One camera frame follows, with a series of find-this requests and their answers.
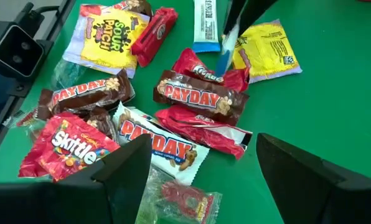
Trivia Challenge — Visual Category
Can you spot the black table-level camera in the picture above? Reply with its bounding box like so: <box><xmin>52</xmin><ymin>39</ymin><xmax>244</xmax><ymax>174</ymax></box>
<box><xmin>0</xmin><ymin>20</ymin><xmax>54</xmax><ymax>82</ymax></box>

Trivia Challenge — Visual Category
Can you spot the clear Jolly Rancher packet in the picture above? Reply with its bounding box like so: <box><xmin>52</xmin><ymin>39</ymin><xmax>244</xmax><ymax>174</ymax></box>
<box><xmin>154</xmin><ymin>179</ymin><xmax>223</xmax><ymax>224</ymax></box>
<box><xmin>3</xmin><ymin>107</ymin><xmax>46</xmax><ymax>141</ymax></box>
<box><xmin>50</xmin><ymin>58</ymin><xmax>87</xmax><ymax>91</ymax></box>
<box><xmin>134</xmin><ymin>166</ymin><xmax>174</xmax><ymax>224</ymax></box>

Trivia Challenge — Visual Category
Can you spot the red Skittles bag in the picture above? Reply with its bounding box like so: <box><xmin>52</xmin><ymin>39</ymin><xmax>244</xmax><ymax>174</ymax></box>
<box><xmin>18</xmin><ymin>111</ymin><xmax>121</xmax><ymax>183</ymax></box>

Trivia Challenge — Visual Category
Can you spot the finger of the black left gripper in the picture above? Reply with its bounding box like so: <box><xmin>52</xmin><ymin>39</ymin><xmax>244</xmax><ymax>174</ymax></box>
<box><xmin>237</xmin><ymin>0</ymin><xmax>279</xmax><ymax>37</ymax></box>
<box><xmin>222</xmin><ymin>0</ymin><xmax>248</xmax><ymax>35</ymax></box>

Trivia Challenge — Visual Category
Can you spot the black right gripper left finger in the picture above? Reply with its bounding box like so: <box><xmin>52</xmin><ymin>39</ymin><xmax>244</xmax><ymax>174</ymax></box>
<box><xmin>0</xmin><ymin>134</ymin><xmax>153</xmax><ymax>224</ymax></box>

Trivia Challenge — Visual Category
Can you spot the yellow Sour Patch bag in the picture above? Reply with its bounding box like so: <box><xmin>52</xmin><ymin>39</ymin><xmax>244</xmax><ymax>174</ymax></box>
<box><xmin>62</xmin><ymin>3</ymin><xmax>151</xmax><ymax>78</ymax></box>
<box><xmin>232</xmin><ymin>19</ymin><xmax>303</xmax><ymax>84</ymax></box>

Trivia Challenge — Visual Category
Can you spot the black camera cable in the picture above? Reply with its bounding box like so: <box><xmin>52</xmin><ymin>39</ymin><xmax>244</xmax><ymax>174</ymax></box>
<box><xmin>22</xmin><ymin>1</ymin><xmax>62</xmax><ymax>20</ymax></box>

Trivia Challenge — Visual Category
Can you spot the white Hershey's cookies bar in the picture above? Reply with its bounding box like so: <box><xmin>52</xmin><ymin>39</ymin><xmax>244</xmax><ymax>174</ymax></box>
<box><xmin>192</xmin><ymin>0</ymin><xmax>221</xmax><ymax>54</ymax></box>
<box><xmin>215</xmin><ymin>21</ymin><xmax>241</xmax><ymax>77</ymax></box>

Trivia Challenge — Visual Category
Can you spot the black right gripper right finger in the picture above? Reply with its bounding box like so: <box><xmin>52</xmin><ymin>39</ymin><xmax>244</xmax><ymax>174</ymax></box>
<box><xmin>255</xmin><ymin>133</ymin><xmax>371</xmax><ymax>224</ymax></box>

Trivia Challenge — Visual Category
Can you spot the white PayDay bar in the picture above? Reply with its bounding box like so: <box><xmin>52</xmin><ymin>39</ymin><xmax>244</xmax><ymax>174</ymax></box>
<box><xmin>112</xmin><ymin>101</ymin><xmax>210</xmax><ymax>187</ymax></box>

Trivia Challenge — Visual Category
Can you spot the red KitKat bar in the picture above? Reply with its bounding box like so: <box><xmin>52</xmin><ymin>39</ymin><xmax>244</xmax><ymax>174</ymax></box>
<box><xmin>154</xmin><ymin>105</ymin><xmax>253</xmax><ymax>161</ymax></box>
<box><xmin>131</xmin><ymin>6</ymin><xmax>179</xmax><ymax>68</ymax></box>
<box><xmin>172</xmin><ymin>47</ymin><xmax>251</xmax><ymax>93</ymax></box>

